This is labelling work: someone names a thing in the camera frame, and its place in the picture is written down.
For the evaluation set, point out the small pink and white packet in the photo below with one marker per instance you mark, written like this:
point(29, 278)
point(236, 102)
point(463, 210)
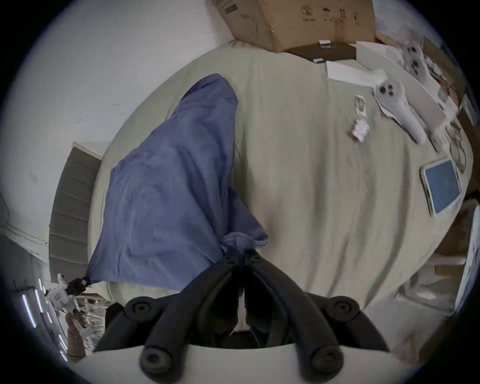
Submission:
point(359, 131)

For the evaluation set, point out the white paper sheet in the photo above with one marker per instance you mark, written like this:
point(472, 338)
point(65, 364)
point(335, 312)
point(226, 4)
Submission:
point(348, 73)

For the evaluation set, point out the blue shirt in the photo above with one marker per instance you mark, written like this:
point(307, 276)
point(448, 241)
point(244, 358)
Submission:
point(165, 187)

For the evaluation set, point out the brown cardboard carton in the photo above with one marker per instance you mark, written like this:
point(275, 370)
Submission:
point(300, 18)

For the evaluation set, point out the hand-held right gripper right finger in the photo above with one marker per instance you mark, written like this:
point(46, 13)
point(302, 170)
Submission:
point(300, 318)

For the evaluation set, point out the white phone with blue screen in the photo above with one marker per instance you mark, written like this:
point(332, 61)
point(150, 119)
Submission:
point(444, 185)

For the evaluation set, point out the dark brown flat box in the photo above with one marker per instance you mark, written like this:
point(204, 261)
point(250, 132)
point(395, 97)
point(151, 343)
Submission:
point(322, 51)

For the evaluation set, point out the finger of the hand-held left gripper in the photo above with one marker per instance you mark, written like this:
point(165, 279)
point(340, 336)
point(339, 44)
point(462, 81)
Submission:
point(77, 287)

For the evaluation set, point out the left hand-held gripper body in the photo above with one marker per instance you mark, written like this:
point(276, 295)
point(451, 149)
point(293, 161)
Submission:
point(58, 297)

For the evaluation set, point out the person's left hand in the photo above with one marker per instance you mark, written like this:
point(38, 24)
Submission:
point(73, 339)

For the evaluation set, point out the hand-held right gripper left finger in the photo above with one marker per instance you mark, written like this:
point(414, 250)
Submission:
point(176, 318)

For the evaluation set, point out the bed with pale green sheet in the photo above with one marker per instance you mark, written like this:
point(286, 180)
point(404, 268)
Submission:
point(307, 187)

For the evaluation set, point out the white hand controller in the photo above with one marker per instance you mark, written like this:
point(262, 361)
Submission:
point(416, 60)
point(397, 103)

